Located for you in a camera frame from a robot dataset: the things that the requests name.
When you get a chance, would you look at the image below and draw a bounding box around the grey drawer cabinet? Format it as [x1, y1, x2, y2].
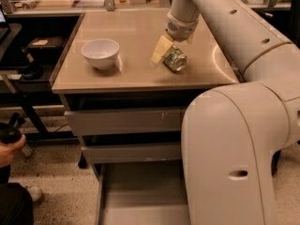
[51, 8, 242, 225]

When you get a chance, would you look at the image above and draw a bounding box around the bystander hand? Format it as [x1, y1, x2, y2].
[0, 135, 26, 168]

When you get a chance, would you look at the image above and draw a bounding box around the black round device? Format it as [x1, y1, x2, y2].
[22, 48, 43, 80]

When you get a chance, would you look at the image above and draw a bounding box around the green soda can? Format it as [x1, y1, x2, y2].
[163, 45, 188, 72]

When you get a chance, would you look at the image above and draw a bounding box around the white sneaker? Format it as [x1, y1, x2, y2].
[27, 186, 43, 203]

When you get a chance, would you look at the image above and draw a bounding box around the grey middle drawer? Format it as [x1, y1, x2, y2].
[82, 142, 181, 164]

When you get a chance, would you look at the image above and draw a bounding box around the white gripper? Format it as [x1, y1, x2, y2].
[150, 12, 199, 68]

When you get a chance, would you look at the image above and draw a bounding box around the black office chair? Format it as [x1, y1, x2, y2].
[271, 150, 281, 176]

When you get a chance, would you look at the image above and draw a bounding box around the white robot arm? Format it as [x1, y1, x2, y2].
[151, 0, 300, 225]

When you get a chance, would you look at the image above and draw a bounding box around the grey top drawer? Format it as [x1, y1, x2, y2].
[65, 108, 185, 136]

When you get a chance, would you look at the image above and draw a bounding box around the white ceramic bowl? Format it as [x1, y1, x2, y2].
[82, 38, 120, 69]

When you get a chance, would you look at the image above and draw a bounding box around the black side desk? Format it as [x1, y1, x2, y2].
[0, 22, 76, 143]

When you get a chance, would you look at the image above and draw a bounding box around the black box with label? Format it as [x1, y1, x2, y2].
[26, 37, 65, 50]

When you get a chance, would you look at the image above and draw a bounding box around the grey open bottom drawer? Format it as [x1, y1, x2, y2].
[96, 160, 190, 225]

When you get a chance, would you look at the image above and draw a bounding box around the dark trouser leg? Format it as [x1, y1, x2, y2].
[0, 166, 34, 225]

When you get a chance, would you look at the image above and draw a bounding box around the plastic bottle on floor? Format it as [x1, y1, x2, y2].
[21, 143, 33, 158]

